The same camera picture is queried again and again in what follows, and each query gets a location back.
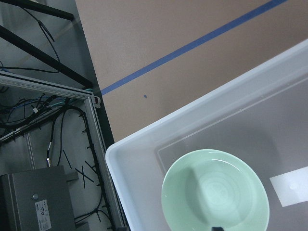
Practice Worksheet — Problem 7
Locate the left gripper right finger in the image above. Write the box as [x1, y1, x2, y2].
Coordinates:
[211, 227, 223, 231]

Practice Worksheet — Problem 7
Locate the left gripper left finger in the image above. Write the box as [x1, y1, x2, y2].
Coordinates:
[116, 226, 128, 231]

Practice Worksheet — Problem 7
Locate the mint green bowl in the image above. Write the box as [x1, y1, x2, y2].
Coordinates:
[161, 149, 270, 231]

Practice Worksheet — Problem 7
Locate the grey robot controller box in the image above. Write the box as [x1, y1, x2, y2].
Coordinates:
[0, 166, 76, 231]

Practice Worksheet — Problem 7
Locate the translucent white plastic bin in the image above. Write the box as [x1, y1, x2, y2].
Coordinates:
[106, 41, 308, 231]

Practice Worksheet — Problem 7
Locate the aluminium table frame rail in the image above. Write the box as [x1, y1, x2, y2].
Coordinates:
[0, 72, 127, 231]

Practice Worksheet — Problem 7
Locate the black bundled cable loom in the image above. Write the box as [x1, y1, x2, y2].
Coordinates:
[47, 105, 114, 231]

